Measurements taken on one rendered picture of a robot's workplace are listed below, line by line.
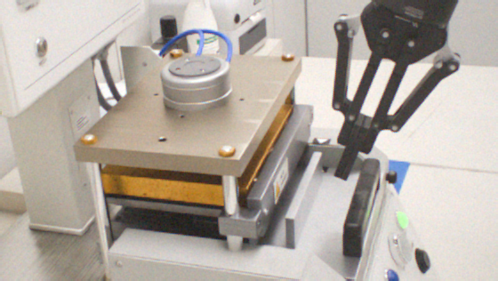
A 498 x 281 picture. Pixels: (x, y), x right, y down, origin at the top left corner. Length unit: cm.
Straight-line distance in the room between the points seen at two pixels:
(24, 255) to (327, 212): 37
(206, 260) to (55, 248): 25
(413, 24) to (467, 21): 253
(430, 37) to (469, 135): 81
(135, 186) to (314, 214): 21
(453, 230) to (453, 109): 45
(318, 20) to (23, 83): 269
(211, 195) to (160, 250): 8
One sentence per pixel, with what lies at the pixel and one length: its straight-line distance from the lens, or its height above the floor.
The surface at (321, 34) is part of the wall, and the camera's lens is 339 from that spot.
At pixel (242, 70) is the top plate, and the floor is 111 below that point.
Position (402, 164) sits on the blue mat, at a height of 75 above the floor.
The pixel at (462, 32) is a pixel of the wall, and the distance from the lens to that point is 329.
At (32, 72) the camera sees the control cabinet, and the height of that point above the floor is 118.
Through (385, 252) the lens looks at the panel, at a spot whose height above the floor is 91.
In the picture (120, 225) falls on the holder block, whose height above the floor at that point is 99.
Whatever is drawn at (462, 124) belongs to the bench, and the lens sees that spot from 160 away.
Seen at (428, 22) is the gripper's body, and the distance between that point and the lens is 73.
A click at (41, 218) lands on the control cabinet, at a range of 98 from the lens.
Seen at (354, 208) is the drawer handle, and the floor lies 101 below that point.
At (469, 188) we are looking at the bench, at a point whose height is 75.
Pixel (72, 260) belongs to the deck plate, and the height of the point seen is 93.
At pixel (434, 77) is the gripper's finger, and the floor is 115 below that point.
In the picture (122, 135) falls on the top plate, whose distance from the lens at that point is 78.
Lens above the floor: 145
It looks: 26 degrees down
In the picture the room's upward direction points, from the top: 6 degrees counter-clockwise
